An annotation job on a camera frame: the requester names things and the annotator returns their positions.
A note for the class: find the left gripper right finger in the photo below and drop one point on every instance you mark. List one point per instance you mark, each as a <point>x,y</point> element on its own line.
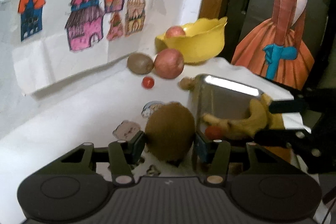
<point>213,157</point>

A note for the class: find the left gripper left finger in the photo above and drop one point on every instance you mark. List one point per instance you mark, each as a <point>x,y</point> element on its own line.
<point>123,154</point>

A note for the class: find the brown kiwi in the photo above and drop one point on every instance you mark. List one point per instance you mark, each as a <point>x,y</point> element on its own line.
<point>140,63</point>
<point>170,131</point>

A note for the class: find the yellow banana bunch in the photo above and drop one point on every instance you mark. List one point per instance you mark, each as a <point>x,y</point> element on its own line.
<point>259,118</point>

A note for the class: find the orange tangerine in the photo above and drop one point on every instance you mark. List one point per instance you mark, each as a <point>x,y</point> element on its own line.
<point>214,133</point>

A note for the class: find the white printed table cloth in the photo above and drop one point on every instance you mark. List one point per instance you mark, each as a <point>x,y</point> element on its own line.
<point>37,129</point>

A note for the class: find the steel rectangular tray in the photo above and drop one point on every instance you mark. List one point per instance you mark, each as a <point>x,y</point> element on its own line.
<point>224,98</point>

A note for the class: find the small red cherry tomato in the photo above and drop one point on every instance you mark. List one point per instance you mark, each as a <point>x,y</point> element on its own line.
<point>148,82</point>

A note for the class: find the small brown longan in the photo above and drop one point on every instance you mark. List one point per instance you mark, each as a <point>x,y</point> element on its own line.
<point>187,83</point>

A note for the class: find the red apple by bowl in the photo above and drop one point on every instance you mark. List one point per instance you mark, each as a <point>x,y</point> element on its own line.
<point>169,64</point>

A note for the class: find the girl in orange dress picture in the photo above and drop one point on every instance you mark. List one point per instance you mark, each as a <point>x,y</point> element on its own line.
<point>280,39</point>

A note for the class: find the yellow scalloped bowl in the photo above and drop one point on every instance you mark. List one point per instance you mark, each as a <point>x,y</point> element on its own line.
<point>204,40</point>

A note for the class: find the red apple in bowl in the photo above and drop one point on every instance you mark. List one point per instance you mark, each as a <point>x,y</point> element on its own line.
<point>175,31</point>

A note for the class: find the colourful houses drawing poster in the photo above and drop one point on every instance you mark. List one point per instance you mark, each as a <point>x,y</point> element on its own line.
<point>57,39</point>

